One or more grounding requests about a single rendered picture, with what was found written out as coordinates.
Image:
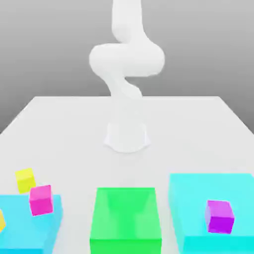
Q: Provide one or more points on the small purple cube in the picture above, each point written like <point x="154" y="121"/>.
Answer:
<point x="220" y="217"/>

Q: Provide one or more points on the large cyan box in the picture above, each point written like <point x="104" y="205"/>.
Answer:
<point x="190" y="202"/>

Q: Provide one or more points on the small yellow cube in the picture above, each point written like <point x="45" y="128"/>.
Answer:
<point x="24" y="179"/>

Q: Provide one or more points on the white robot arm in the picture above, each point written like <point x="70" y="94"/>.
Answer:
<point x="127" y="59"/>

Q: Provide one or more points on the small orange cube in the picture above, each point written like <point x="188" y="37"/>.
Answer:
<point x="1" y="222"/>

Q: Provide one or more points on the large green box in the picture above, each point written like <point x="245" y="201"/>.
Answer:
<point x="125" y="220"/>

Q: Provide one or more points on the small pink cube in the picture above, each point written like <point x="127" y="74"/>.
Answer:
<point x="41" y="200"/>

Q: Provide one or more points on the large blue box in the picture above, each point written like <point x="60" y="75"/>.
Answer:
<point x="23" y="232"/>

